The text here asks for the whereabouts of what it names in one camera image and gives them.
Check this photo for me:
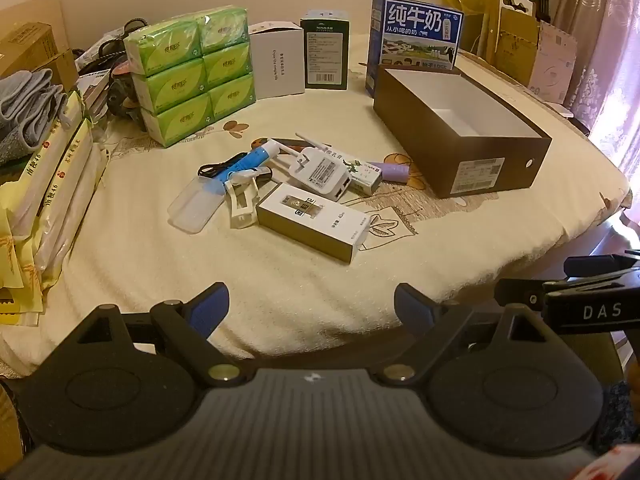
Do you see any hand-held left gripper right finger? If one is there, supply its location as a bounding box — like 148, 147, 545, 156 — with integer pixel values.
376, 282, 553, 387

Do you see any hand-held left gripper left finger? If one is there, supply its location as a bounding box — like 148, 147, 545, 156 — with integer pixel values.
65, 282, 257, 388

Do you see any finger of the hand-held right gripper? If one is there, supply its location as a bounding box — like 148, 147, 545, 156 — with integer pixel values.
564, 251, 640, 280
494, 278, 547, 310

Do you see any clear plastic case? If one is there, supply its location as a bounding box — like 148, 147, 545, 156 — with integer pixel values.
167, 176, 226, 234

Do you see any white plastic clip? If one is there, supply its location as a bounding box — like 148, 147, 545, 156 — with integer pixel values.
224, 167, 261, 229

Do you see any white and gold box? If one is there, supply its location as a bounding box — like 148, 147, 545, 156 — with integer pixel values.
255, 182, 372, 264

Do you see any purple cylinder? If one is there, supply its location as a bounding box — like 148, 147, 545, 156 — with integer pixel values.
367, 160, 412, 184

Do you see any white box with gecko print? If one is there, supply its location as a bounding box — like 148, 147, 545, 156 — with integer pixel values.
320, 145, 383, 196

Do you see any blue and white tube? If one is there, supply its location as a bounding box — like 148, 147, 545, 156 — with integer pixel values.
215, 142, 273, 183

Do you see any white wifi repeater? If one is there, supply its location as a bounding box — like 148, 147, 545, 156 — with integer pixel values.
265, 132, 351, 202

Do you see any brown shoebox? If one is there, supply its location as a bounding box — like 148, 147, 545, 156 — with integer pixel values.
372, 63, 553, 199

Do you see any small black object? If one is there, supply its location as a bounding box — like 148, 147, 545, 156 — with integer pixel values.
567, 107, 593, 137

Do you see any yellow printed bag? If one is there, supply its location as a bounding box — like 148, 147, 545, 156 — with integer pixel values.
0, 185, 46, 328

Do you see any pale patterned curtain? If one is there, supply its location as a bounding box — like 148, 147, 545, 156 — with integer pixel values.
540, 0, 640, 186

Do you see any brown flat cardboard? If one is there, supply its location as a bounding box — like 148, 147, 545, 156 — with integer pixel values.
482, 7, 541, 88

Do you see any dark green box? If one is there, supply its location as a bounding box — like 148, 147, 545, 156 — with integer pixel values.
300, 9, 351, 91

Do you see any grey cloth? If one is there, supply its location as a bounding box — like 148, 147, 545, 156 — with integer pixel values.
0, 70, 68, 168

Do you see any blue milk carton box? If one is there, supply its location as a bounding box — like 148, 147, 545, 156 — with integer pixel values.
365, 0, 465, 98

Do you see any brown cardboard box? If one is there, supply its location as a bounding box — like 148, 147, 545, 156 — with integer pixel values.
0, 22, 81, 93

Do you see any black cable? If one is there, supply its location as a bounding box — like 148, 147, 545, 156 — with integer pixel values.
199, 152, 273, 181

